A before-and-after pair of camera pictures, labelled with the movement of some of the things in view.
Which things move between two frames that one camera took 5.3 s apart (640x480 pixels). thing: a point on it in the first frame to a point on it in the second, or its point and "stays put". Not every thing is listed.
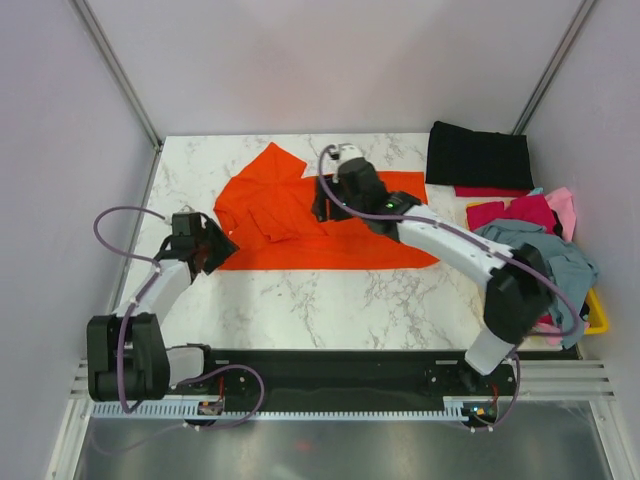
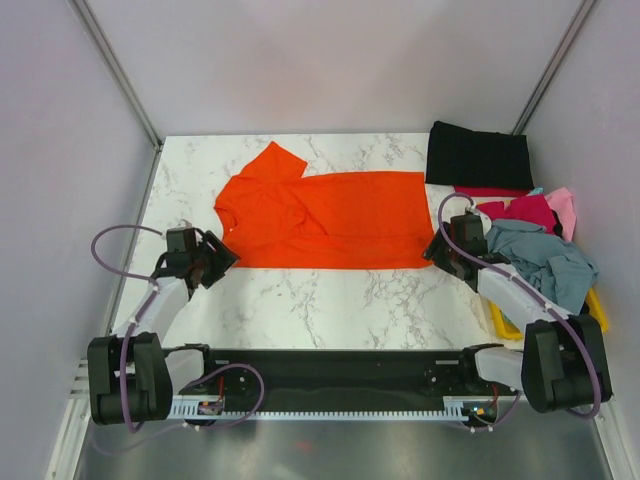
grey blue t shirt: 574,271 stays put
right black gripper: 320,208 to 437,257
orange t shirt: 268,216 stays put
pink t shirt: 561,201 stays put
